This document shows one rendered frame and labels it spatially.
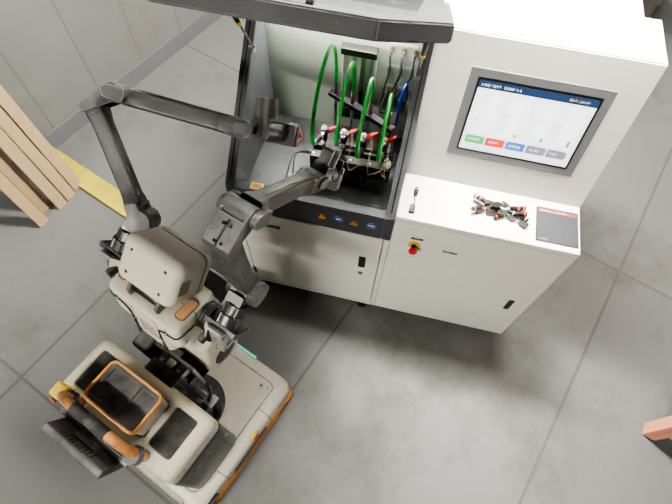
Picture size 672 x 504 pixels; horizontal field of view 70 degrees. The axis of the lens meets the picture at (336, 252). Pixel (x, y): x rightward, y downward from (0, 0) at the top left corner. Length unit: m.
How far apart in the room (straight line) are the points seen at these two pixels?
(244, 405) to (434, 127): 1.45
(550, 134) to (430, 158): 0.43
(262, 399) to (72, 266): 1.47
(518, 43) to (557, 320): 1.73
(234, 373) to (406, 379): 0.90
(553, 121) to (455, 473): 1.67
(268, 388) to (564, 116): 1.65
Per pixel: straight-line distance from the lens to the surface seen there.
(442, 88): 1.79
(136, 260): 1.42
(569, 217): 2.07
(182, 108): 1.52
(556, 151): 1.94
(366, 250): 2.13
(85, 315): 3.01
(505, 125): 1.86
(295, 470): 2.54
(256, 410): 2.31
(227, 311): 1.41
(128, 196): 1.59
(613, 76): 1.83
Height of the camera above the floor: 2.53
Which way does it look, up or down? 62 degrees down
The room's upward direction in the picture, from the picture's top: 3 degrees clockwise
